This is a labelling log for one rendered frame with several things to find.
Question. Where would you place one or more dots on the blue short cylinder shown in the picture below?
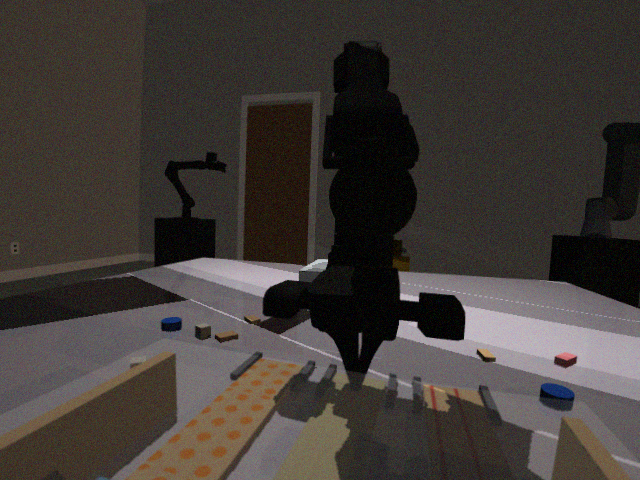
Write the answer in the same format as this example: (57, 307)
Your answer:
(556, 391)
(171, 323)

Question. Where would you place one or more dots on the small red block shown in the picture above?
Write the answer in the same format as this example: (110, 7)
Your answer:
(565, 359)

